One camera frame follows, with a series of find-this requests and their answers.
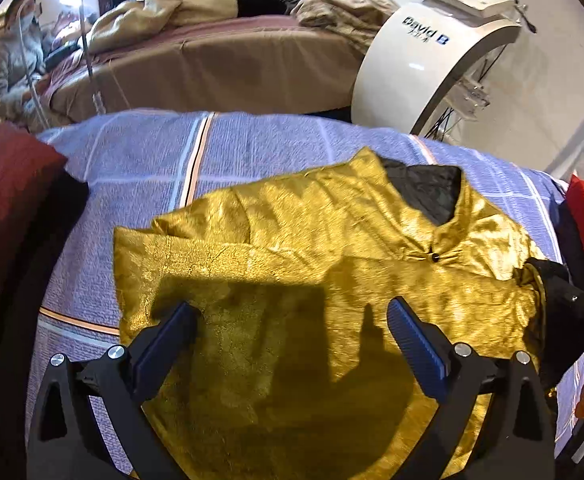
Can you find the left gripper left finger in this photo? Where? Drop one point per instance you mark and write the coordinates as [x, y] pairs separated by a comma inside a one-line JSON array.
[[65, 440]]

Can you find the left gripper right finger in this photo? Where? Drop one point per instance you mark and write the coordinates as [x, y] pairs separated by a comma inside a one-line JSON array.
[[516, 440]]

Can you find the gold satin jacket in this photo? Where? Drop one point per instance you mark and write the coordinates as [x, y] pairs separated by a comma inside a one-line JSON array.
[[294, 374]]

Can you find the maroon folded coat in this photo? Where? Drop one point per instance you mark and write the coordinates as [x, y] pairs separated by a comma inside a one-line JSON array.
[[40, 203]]

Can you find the blue plaid bed sheet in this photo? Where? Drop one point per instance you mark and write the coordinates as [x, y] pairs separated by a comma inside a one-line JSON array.
[[142, 164]]

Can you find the white David B machine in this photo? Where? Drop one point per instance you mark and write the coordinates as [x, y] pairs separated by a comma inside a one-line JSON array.
[[425, 65]]

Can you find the seated person in mask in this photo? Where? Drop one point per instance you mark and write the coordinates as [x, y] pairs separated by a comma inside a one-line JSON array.
[[23, 48]]

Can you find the beige crumpled jacket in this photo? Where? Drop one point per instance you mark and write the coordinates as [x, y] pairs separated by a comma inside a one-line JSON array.
[[357, 21]]

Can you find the brown massage bed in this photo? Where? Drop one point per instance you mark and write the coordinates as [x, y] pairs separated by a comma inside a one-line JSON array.
[[264, 65]]

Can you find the cream fleece blanket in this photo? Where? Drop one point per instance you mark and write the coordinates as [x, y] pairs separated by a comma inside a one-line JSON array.
[[134, 21]]

